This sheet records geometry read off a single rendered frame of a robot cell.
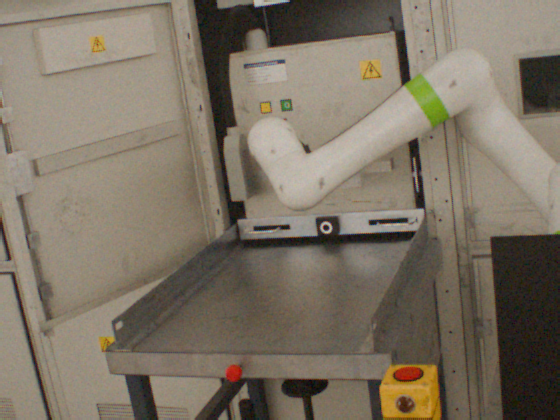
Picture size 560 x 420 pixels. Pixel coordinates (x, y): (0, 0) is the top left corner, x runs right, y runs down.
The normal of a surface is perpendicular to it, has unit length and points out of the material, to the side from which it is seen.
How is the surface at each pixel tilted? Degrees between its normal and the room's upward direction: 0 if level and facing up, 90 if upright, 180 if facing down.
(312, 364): 90
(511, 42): 90
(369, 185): 90
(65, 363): 90
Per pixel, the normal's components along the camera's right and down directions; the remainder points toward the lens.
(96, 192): 0.76, 0.04
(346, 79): -0.32, 0.27
